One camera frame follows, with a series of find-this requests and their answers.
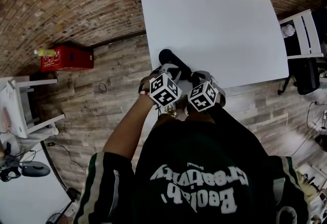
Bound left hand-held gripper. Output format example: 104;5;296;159
148;63;184;108

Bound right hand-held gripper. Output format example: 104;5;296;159
186;71;227;113

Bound black pouch case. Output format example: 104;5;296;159
158;49;193;81

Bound person's left forearm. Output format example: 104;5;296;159
102;93;157;160

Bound person's left hand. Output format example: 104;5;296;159
138;69;161;96

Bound person's left shoe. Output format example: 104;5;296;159
164;104;177;118

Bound person's dark printed shirt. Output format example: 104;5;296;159
74;120;311;224

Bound white crumpled bag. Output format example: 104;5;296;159
280;23;296;39

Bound black office chair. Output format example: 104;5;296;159
277;57;322;96

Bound red plastic crate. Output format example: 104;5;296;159
40;45;95;73

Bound white wooden chair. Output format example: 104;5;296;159
277;9;324;60
14;75;66;136

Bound yellow-green drink bottle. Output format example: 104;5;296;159
33;48;56;57

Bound black standing fan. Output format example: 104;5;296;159
47;186;82;224

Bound white cardboard box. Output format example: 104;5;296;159
0;79;29;139

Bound grey oval device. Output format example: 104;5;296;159
21;161;52;178

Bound coiled black floor cable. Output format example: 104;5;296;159
98;75;113;95

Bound tangle of cables and devices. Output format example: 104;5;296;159
295;164;327;224

